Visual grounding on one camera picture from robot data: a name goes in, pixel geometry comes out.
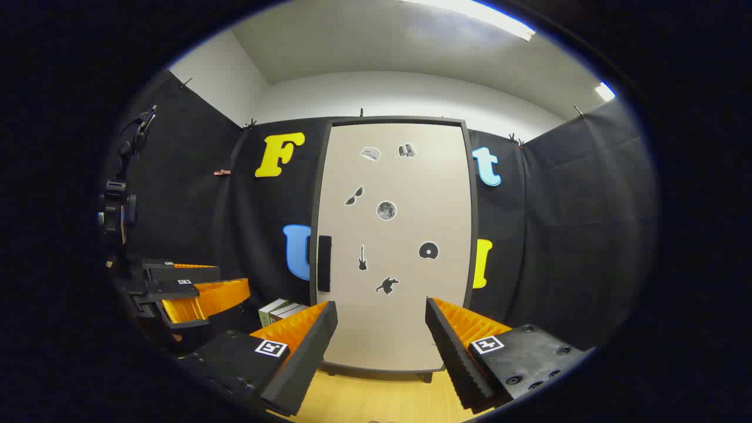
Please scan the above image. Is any beige cabinet door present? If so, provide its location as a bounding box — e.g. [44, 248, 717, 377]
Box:
[317, 122, 474, 374]

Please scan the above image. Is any black cabinet door handle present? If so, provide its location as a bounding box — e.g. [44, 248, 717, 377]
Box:
[317, 235, 333, 293]

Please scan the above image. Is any long ceiling light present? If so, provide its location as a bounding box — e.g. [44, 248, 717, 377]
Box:
[399, 0, 536, 42]

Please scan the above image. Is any grey cabinet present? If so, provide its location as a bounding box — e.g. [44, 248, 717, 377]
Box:
[310, 116, 479, 384]

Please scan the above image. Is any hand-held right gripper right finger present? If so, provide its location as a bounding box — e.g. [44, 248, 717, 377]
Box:
[424, 297, 597, 415]

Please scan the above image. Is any green book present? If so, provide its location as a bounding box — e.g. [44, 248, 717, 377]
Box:
[258, 298, 288, 327]

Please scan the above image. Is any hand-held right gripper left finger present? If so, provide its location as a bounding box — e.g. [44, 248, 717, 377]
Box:
[176, 301, 340, 418]

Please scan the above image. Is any black backdrop cloth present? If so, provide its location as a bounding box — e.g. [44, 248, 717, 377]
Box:
[103, 69, 659, 353]

